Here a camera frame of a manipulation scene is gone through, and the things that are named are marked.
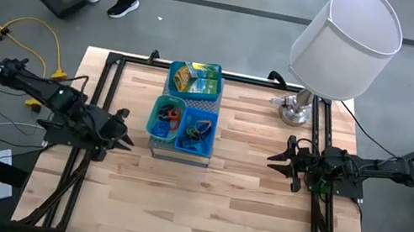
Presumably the thin black cable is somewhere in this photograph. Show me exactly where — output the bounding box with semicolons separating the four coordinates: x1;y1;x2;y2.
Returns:
328;99;407;161

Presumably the green plastic bin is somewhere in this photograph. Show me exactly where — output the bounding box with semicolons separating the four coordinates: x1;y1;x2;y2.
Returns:
142;91;189;145

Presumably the grey perforated metal shelf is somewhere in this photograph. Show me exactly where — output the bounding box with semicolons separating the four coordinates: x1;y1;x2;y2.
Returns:
145;66;227;170

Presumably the blue spiral coil keychain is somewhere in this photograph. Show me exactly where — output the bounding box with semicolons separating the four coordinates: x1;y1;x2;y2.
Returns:
151;118;173;141

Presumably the white lamp shade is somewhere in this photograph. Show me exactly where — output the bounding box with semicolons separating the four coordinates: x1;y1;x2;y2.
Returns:
282;0;411;112

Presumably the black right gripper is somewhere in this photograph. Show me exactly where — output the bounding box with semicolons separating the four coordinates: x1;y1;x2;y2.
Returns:
261;130;317;196

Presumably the teal plastic bin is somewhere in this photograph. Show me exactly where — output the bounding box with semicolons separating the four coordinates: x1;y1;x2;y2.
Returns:
163;56;227;107

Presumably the black aluminium table frame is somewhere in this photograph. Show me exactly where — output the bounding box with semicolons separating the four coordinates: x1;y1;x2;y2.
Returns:
10;30;398;232

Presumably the green rubber band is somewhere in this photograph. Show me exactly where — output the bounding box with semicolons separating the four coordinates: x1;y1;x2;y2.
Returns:
184;125;204;140

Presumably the clear plastic-wrapped lamp cord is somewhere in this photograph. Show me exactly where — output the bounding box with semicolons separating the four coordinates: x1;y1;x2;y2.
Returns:
269;94;292;111

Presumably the white cable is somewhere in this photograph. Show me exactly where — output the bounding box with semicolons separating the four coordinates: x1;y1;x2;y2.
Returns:
0;119;48;152

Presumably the silver lamp base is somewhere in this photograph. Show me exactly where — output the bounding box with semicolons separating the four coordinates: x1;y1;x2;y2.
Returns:
275;84;317;130

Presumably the black spiral coil keychain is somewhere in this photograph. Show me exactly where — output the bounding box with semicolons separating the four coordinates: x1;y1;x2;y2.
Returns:
156;102;177;123

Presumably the blue perforated basket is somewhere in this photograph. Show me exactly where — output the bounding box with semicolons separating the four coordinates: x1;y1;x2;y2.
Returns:
172;104;220;160

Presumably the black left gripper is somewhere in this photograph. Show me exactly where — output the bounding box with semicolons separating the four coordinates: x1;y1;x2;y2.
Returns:
90;103;141;168

